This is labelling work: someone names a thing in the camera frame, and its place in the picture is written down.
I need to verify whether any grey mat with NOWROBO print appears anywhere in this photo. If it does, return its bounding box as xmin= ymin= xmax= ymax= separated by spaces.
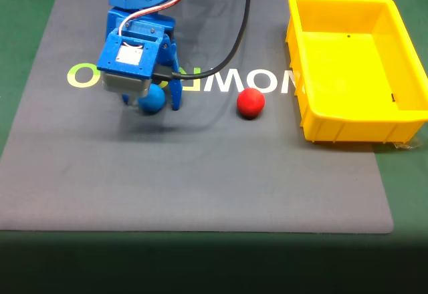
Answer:
xmin=0 ymin=0 xmax=395 ymax=235

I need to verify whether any red ball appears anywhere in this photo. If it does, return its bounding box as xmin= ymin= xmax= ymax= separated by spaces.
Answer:
xmin=236 ymin=88 xmax=266 ymax=118

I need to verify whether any black camera cable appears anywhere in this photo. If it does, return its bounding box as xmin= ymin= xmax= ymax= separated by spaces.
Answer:
xmin=152 ymin=0 xmax=254 ymax=82

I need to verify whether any yellow plastic bin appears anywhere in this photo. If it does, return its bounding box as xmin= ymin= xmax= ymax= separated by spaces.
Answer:
xmin=285 ymin=0 xmax=428 ymax=144

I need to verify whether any silver camera in blue mount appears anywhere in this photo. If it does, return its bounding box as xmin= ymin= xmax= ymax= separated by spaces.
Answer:
xmin=96 ymin=28 xmax=161 ymax=98

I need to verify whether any clear plastic scrap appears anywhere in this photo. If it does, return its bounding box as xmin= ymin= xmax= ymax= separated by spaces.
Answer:
xmin=393 ymin=136 xmax=423 ymax=150

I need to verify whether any blue ball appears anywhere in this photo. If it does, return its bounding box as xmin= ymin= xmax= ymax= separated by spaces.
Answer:
xmin=137 ymin=84 xmax=167 ymax=114

